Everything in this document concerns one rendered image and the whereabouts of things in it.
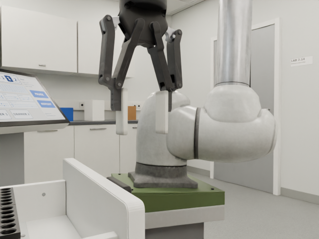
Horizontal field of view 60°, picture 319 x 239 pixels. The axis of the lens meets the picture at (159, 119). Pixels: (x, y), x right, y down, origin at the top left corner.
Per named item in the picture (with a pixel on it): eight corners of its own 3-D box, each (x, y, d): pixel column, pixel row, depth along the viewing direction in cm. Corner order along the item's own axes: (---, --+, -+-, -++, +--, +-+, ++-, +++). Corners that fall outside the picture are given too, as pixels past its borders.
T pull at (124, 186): (112, 184, 43) (112, 175, 43) (132, 197, 36) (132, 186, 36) (89, 187, 41) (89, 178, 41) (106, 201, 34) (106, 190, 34)
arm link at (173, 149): (143, 158, 93) (146, 93, 94) (197, 162, 90) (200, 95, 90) (127, 163, 78) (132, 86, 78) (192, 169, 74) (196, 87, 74)
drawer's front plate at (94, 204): (72, 217, 50) (72, 157, 50) (145, 321, 25) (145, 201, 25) (62, 219, 49) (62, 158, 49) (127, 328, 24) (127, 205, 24)
